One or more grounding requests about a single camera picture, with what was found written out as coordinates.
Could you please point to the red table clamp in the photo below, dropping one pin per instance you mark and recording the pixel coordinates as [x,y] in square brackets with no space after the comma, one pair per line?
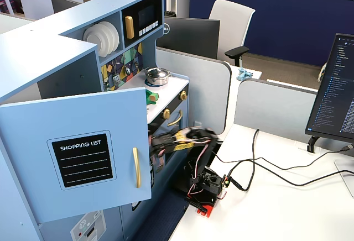
[206,210]

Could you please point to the grey ice dispenser sticker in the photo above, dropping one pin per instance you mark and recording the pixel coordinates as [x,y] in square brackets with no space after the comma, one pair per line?
[88,225]

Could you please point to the monitor showing code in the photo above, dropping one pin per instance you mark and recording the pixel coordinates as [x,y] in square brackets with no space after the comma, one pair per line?
[334,91]

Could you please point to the grey desk divider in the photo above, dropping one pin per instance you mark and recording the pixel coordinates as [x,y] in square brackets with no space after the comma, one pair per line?
[273,108]
[199,86]

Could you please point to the light blue toy kitchen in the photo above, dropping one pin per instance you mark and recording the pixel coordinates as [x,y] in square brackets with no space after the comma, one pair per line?
[33,50]

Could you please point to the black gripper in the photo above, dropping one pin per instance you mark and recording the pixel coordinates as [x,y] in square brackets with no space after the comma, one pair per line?
[158,145]

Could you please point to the colourful backsplash panel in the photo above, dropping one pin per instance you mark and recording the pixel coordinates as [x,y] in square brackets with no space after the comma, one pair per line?
[121,67]

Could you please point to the white toy plate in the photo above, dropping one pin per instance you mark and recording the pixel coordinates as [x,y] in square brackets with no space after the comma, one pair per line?
[106,35]
[94,42]
[114,35]

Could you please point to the white bundle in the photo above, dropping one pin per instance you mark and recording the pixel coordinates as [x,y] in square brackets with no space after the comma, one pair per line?
[323,72]

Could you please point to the silver monitor stand base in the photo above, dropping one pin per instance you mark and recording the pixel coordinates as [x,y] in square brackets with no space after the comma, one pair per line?
[345,177]

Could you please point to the steel toy pot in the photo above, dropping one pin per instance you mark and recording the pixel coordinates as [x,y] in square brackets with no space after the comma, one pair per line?
[158,76]

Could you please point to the black shopping list sticker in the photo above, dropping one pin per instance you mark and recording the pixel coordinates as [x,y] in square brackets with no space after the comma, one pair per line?
[83,161]

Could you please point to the black monitor mount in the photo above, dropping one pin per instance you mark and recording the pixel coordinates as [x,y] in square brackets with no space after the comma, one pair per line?
[313,142]

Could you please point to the black Dell monitor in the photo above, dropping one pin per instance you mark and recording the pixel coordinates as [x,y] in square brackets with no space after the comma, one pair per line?
[190,36]

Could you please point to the black toy microwave door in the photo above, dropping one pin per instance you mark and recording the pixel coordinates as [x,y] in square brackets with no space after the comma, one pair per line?
[146,17]

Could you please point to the dark blue woven mat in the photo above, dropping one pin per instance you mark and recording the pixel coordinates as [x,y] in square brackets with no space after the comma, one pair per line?
[155,224]

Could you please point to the light blue cloth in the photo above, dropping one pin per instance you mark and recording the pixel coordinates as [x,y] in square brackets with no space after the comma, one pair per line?
[244,74]

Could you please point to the white office chair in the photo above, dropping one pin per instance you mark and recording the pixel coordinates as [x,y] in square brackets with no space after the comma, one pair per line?
[232,25]

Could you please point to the gold stove knob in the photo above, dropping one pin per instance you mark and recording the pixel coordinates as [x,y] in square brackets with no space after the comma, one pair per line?
[166,114]
[183,95]

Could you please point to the blue cabinet door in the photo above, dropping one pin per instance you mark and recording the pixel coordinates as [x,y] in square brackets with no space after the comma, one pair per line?
[83,114]

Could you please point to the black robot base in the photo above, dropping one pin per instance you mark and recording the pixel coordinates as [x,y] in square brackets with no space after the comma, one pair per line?
[208,185]

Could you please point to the black yellow robot arm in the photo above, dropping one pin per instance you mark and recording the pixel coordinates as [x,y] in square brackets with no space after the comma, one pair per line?
[195,133]

